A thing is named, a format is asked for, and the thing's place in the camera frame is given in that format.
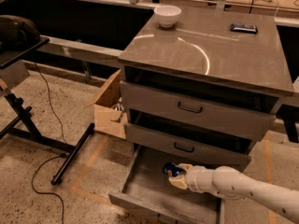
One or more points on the blue pepsi can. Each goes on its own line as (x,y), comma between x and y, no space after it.
(172,170)

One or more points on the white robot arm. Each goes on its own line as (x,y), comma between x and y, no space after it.
(228,183)

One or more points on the grey open bottom drawer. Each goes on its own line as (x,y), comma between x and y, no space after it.
(146,191)

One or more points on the grey middle drawer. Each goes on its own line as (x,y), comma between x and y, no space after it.
(185,148)

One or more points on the grey top drawer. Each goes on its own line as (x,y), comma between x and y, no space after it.
(201,113)

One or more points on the grey drawer cabinet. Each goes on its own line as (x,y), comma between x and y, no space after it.
(202,58)

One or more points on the cardboard box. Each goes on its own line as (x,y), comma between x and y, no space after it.
(109,117)

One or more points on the white bowl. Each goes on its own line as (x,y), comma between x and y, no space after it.
(167,16)

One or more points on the black metal stand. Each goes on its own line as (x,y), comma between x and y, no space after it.
(23,127)

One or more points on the dark bag on stand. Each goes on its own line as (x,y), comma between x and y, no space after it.
(17,33)

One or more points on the grey metal rail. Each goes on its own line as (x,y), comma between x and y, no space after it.
(82,51)

